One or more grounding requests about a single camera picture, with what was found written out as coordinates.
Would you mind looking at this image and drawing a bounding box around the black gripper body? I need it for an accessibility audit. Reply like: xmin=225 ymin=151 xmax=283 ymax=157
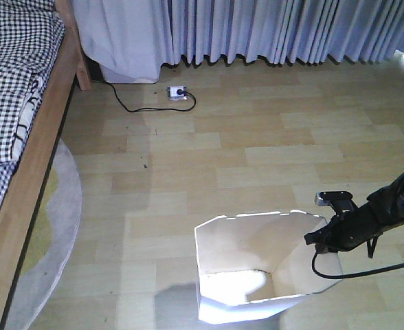
xmin=304 ymin=206 xmax=383 ymax=253

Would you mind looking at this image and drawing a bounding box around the white cardboard trash bin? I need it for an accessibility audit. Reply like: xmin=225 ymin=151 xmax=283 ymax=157
xmin=194 ymin=210 xmax=337 ymax=325

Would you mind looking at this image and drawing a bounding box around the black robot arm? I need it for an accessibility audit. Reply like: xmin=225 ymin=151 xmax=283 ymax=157
xmin=304 ymin=173 xmax=404 ymax=259

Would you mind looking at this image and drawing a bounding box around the white floor power outlet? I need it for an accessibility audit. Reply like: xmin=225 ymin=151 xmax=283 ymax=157
xmin=166 ymin=86 xmax=188 ymax=101

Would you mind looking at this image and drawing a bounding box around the light grey curtain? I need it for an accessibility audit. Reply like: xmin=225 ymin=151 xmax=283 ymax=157
xmin=73 ymin=1 xmax=404 ymax=83

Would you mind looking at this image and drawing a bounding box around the grey yellow round rug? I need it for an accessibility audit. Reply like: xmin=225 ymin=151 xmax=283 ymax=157
xmin=5 ymin=140 xmax=82 ymax=329

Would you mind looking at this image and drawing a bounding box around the black white checkered blanket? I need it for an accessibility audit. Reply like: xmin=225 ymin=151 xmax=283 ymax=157
xmin=0 ymin=1 xmax=65 ymax=207

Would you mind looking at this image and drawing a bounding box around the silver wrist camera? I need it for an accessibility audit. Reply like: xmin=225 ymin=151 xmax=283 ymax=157
xmin=315 ymin=190 xmax=357 ymax=215

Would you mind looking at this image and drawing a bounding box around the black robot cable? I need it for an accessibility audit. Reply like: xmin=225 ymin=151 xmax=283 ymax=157
xmin=311 ymin=249 xmax=404 ymax=279

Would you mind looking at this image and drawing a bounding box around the black power cord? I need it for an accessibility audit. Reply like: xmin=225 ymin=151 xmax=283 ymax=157
xmin=102 ymin=80 xmax=197 ymax=113

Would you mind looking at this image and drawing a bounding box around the wooden bed frame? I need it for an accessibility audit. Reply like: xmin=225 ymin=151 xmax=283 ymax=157
xmin=0 ymin=1 xmax=92 ymax=329

